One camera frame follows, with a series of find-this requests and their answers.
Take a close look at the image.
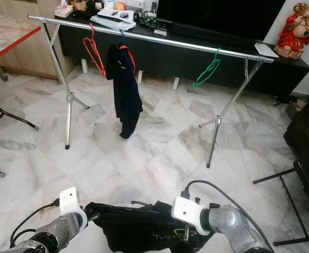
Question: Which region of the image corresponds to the black shirt with green logo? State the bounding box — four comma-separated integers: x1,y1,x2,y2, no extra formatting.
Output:
85,200,215,253

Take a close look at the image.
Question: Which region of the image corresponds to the red laughing Buddha statue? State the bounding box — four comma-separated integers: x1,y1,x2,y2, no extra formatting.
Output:
274,2,309,60

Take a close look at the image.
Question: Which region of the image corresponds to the silver metal clothes rack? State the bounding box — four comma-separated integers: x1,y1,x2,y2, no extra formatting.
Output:
28,15,275,168

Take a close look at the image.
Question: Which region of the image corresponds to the black television console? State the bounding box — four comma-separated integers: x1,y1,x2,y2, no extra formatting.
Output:
57,15,309,102

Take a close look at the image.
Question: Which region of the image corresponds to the pink tissue box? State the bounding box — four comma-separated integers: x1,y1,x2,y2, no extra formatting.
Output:
53,0,74,18

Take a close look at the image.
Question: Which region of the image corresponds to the light wooden cabinet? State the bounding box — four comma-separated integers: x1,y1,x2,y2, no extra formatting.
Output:
0,0,81,84

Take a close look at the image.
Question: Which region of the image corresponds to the dark brown sofa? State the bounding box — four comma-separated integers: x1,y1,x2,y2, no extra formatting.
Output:
283,90,309,164

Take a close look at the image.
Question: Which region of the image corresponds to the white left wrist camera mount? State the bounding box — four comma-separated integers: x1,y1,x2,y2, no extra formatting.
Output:
58,187,88,230

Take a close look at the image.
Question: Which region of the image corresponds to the white paper sheet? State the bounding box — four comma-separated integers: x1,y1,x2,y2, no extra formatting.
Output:
254,42,280,59

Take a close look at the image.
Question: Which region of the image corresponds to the navy shirt with red collar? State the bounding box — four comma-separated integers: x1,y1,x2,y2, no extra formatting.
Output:
105,43,143,139

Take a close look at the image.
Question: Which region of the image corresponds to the black soundbar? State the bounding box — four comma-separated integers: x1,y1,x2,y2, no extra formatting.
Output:
170,22,257,49

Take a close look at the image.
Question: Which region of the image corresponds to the red plastic hanger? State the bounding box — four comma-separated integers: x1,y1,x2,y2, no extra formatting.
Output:
83,23,106,79

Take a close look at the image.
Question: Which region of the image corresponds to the black flat television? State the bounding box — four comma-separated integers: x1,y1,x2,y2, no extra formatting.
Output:
156,0,286,40

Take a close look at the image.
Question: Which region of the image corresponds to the green plastic hanger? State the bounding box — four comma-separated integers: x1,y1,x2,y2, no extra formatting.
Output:
192,47,222,89

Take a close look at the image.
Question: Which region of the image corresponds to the stack of white papers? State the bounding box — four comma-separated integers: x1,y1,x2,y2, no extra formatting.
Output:
90,8,136,31

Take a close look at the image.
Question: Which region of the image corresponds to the white wall socket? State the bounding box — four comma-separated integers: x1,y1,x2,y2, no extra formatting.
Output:
125,0,145,10

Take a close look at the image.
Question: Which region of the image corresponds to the black plush toy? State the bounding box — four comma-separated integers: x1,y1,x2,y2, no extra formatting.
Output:
83,0,105,13

